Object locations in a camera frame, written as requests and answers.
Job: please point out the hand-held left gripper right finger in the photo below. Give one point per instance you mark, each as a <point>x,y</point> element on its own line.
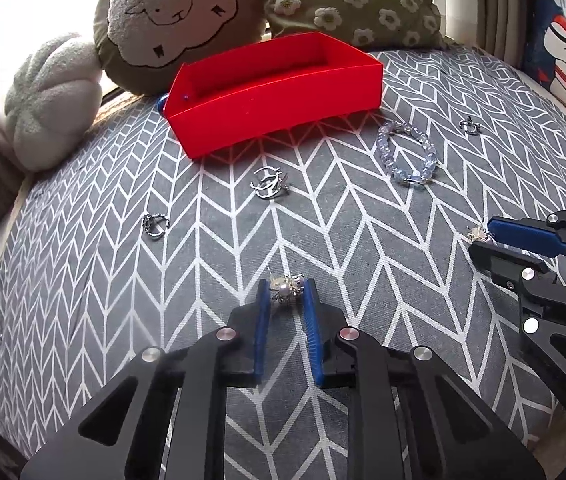
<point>313,340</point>

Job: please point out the sheep face cushion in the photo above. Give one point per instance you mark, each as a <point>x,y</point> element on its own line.
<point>173,20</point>

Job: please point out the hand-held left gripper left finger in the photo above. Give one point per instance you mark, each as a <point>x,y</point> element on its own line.
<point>262,327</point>

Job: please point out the silver hoop earrings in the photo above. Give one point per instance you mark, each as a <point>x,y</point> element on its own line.
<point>269,185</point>

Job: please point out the blue bead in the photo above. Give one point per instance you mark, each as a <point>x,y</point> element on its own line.
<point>161,105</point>

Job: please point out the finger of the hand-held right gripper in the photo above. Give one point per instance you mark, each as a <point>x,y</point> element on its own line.
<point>523,237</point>
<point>500,260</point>

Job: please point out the green flower cushion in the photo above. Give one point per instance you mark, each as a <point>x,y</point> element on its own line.
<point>353,2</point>

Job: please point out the red plastic box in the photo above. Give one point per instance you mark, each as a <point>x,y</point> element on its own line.
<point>268,95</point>

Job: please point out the grey chevron mattress cover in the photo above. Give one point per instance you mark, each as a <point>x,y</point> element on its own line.
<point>283,240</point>

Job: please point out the white pumpkin cushion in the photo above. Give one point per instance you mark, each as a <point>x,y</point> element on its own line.
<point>48,105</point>

